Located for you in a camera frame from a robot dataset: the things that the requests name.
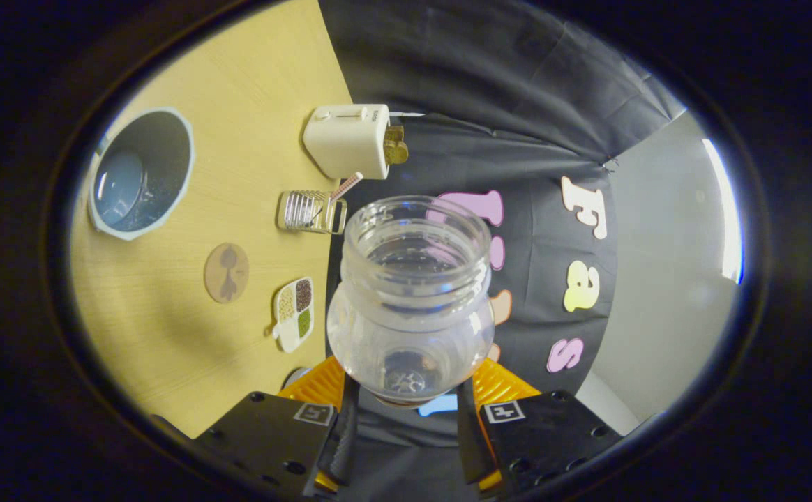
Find clear plastic juice bottle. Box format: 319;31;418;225
327;195;496;409

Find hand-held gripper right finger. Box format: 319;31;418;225
456;359;623;497

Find white divided bean tray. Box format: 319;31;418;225
271;277;315;353

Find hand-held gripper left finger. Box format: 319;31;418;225
193;356;359;499

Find pink striped straw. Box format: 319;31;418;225
328;172;364;206

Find round cork coaster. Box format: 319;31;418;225
204;242;250;304

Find brown toast slice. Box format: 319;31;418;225
384;124;409;165

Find wooden table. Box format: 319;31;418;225
70;0;354;439

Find white toaster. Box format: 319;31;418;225
303;104;393;181

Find small wire rack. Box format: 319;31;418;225
277;190;347;235

